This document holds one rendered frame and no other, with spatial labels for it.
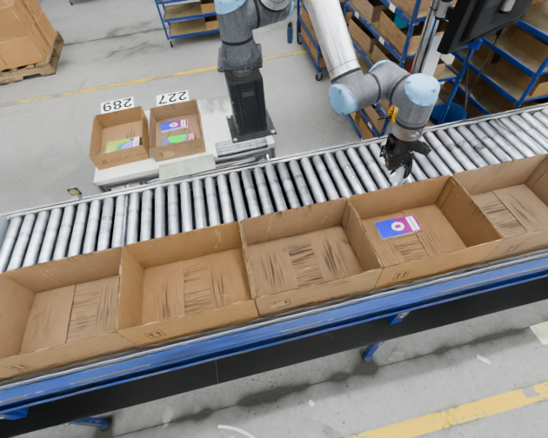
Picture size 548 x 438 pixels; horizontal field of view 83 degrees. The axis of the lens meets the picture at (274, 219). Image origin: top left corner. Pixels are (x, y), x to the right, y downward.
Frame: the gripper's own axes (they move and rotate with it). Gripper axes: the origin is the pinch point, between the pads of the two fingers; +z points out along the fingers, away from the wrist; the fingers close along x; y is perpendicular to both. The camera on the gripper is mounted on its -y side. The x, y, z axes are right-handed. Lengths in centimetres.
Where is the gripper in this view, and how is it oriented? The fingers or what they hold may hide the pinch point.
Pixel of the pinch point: (397, 176)
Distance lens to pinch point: 121.7
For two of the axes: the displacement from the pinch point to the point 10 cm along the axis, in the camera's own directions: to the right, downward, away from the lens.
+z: 0.7, 5.9, 8.0
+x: 2.2, 7.8, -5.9
